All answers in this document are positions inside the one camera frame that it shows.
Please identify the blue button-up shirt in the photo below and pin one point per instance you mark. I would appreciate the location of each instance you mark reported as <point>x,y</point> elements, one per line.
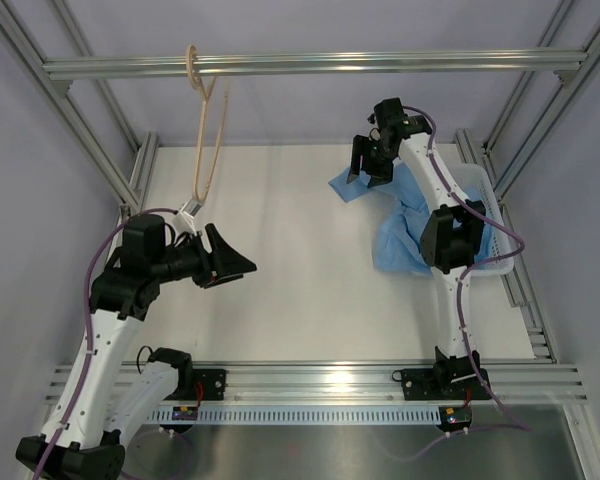
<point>397,243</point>

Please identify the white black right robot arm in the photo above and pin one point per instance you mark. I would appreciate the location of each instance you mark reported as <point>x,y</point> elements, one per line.
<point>449,244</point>

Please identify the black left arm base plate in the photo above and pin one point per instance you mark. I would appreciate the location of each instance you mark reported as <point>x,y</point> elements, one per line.
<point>207,385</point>

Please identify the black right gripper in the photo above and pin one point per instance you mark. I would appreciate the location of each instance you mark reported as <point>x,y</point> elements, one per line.
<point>360,146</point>

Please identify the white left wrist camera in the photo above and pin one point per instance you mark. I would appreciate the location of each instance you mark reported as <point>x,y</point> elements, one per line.
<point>187,215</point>

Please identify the white slotted cable duct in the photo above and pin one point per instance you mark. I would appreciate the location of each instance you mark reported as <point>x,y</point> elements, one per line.
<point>297,415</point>

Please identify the aluminium left frame strut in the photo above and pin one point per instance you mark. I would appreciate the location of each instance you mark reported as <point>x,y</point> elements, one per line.
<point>131,191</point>

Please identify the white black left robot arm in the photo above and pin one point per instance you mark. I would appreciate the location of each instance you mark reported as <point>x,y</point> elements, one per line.
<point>85,437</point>

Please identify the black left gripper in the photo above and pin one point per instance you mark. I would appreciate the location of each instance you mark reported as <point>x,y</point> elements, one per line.
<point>223,264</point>

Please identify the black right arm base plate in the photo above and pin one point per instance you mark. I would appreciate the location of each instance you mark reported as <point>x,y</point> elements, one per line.
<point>419,384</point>

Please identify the aluminium front rail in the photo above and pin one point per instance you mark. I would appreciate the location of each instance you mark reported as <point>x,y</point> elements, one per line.
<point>376,384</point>

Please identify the aluminium frame strut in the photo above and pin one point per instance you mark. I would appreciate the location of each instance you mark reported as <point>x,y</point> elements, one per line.
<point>131,191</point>
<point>538,102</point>

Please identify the aluminium right frame strut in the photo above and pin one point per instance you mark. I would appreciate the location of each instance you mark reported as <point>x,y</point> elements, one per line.
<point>538,102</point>

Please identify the aluminium top crossbar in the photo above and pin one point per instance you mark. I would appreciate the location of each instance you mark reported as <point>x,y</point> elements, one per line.
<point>533,59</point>

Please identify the beige wooden clothes hanger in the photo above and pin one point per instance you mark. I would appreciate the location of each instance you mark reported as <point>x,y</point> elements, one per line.
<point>203,177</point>

